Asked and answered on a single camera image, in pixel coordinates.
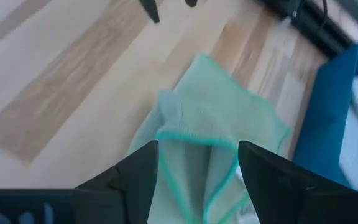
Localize green microfiber towel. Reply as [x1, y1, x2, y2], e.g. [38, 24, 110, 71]
[126, 53, 291, 224]

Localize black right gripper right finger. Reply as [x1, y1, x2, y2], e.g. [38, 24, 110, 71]
[237, 139, 358, 224]

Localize black aluminium table frame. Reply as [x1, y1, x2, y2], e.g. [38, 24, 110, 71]
[256, 0, 354, 58]

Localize teal plastic bin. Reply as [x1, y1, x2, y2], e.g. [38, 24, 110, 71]
[292, 42, 358, 190]

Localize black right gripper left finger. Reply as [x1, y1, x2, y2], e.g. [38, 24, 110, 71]
[0, 139, 160, 224]

